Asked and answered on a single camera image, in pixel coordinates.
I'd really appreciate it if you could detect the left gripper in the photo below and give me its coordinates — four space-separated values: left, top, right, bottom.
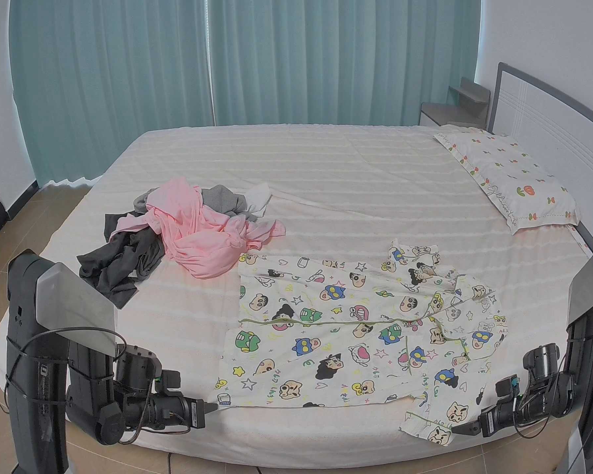
152 395 219 431

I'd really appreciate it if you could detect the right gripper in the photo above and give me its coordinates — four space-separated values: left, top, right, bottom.
451 399 522 438

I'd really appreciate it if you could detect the white printed pyjama top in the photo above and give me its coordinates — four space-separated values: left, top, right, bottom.
212 239 510 445

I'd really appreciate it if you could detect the pile of clothes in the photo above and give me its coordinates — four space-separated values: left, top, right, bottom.
76 176 287 310

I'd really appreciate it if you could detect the bed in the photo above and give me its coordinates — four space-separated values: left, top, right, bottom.
0 61 593 463

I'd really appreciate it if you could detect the white printed pillow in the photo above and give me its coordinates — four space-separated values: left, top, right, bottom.
434 125 581 237

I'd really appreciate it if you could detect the grey bedside table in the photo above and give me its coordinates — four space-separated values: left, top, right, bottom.
420 77 492 129

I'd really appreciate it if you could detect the blue-green curtain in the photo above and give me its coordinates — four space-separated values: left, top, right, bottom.
9 0 214 187
205 0 484 128

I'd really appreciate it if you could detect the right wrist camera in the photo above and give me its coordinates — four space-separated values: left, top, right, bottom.
495 375 520 400

